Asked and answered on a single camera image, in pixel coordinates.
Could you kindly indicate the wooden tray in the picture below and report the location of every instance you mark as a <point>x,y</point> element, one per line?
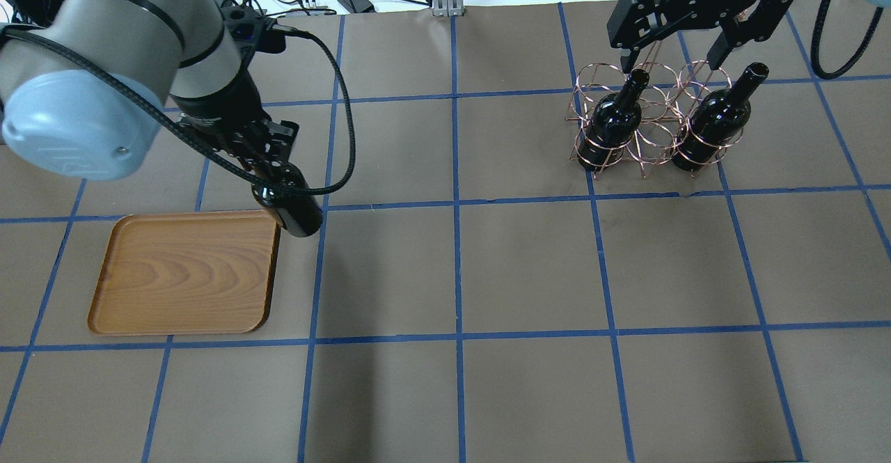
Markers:
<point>196,273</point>

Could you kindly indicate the black power adapter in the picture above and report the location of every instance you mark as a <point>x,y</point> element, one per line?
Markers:
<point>358,6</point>

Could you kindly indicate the dark wine bottle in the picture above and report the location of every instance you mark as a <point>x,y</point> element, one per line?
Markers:
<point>614,121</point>
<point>298,214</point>
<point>717,119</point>

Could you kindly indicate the copper wire bottle basket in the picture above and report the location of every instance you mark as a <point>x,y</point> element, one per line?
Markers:
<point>658,114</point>

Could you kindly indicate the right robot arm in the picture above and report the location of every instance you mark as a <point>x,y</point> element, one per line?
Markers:
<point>819,24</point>

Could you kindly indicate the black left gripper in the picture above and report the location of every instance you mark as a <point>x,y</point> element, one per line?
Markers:
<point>221,111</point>

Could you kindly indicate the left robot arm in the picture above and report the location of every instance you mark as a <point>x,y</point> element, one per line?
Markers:
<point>62,118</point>

